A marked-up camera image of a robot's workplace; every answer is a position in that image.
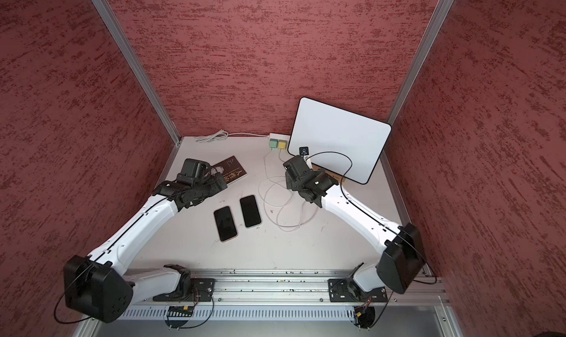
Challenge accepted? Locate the white charging cable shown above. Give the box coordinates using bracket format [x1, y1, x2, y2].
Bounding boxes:
[264, 148, 319, 232]
[257, 147, 295, 210]

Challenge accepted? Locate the black smartphone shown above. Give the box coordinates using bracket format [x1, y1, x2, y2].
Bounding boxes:
[213, 206, 238, 242]
[240, 195, 262, 228]

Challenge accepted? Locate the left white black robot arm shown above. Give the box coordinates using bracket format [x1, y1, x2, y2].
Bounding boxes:
[59, 159, 228, 323]

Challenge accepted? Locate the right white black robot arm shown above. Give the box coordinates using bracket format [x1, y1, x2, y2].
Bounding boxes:
[283, 156, 427, 294]

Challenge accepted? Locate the dark portrait book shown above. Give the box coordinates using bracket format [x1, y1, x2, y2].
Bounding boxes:
[212, 156, 248, 185]

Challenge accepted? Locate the white tablet screen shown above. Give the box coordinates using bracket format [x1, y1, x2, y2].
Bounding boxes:
[287, 98, 391, 185]

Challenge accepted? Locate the white power strip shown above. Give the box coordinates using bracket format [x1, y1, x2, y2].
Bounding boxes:
[268, 133, 290, 143]

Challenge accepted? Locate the green charger plug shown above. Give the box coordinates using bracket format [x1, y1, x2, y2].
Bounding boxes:
[269, 139, 279, 149]

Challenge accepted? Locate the white power strip cord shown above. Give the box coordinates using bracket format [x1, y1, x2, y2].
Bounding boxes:
[194, 130, 271, 144]

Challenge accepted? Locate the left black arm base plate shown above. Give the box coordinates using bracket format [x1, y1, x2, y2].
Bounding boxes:
[153, 278, 216, 304]

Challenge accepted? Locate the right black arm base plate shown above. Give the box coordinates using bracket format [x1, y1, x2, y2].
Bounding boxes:
[327, 277, 388, 303]

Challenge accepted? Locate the aluminium mounting rail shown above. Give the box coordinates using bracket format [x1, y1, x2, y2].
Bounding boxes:
[90, 269, 452, 307]

